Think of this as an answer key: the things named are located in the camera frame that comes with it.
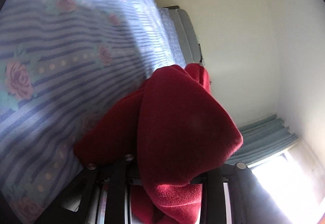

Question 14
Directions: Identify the window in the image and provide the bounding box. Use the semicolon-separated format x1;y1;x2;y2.
251;150;324;223

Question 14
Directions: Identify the red sweater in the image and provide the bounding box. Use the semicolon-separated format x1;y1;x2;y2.
74;63;243;223

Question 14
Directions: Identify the grey padded headboard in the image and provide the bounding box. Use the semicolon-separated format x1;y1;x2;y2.
160;6;203;68

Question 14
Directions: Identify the teal curtain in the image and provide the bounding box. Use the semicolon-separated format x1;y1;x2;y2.
226;114;299;165

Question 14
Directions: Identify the blue floral bed sheet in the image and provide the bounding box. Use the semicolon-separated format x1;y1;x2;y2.
1;0;185;223

